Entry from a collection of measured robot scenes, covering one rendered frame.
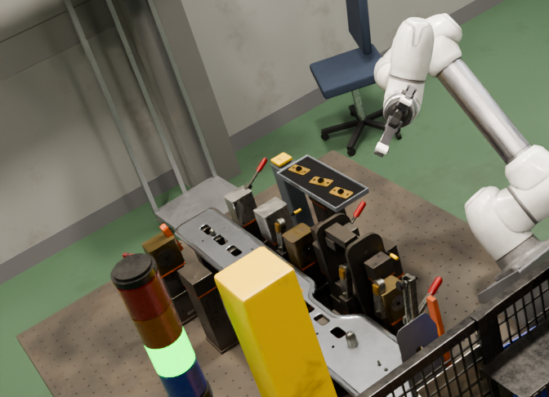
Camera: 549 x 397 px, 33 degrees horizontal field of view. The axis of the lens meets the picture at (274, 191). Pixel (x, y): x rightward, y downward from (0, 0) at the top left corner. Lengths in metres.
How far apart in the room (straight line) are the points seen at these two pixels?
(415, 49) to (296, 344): 1.27
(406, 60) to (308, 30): 3.47
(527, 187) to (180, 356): 1.80
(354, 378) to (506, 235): 0.76
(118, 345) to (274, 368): 2.15
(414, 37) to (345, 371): 0.95
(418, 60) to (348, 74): 2.86
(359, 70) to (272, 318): 4.08
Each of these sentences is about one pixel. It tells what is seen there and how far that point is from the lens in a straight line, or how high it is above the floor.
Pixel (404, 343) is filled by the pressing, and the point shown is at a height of 1.29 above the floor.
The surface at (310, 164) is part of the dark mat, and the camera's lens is 3.32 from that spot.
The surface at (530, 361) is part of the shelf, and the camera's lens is 2.01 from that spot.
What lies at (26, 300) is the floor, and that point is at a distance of 5.44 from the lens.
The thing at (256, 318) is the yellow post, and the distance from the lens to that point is 1.43.
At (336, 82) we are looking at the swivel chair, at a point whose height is 0.46.
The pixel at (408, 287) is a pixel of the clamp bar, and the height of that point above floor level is 1.18.
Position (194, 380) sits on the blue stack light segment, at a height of 1.85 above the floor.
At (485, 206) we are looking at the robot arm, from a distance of 3.10.
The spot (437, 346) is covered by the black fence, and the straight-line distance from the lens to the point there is 1.90.
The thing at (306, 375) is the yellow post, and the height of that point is 1.80.
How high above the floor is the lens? 2.85
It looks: 32 degrees down
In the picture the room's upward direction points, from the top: 19 degrees counter-clockwise
